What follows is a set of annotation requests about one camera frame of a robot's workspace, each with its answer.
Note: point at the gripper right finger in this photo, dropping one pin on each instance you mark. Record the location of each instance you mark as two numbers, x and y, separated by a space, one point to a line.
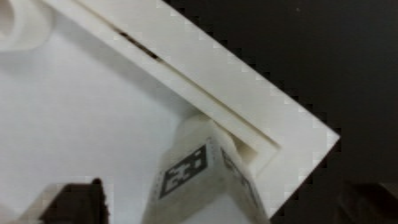
368 203

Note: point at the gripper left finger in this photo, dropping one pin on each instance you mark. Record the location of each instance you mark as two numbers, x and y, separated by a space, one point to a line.
70 204

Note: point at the white table leg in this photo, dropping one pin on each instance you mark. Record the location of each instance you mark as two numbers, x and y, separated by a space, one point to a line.
203 182

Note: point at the white square table top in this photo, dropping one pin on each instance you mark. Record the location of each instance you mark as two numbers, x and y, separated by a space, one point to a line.
112 71

